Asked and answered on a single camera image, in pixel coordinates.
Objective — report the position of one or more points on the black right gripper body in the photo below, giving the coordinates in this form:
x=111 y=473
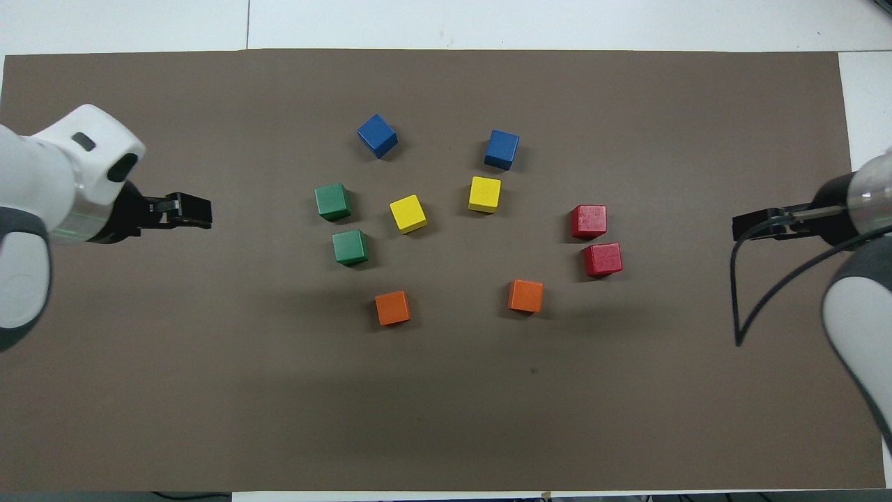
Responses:
x=833 y=223

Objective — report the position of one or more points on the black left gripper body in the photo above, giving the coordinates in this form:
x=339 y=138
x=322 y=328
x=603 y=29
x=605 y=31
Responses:
x=132 y=213

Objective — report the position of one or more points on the green wooden cube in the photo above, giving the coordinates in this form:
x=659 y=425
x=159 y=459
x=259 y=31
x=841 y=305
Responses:
x=350 y=247
x=332 y=201

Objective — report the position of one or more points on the red wooden cube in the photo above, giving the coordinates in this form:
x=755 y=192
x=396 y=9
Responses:
x=602 y=259
x=589 y=221

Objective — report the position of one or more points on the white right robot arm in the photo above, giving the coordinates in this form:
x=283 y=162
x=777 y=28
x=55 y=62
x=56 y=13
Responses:
x=860 y=321

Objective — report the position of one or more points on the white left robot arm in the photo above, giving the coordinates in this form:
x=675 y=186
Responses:
x=42 y=181

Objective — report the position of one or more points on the blue wooden cube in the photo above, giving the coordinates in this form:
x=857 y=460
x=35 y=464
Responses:
x=377 y=135
x=502 y=149

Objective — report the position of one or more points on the yellow wooden cube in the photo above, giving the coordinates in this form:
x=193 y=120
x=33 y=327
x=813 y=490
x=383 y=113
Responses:
x=484 y=194
x=408 y=213

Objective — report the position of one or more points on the orange wooden cube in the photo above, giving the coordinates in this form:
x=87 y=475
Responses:
x=525 y=295
x=392 y=307

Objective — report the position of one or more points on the brown table mat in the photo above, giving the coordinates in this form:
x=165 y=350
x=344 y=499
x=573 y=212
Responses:
x=446 y=404

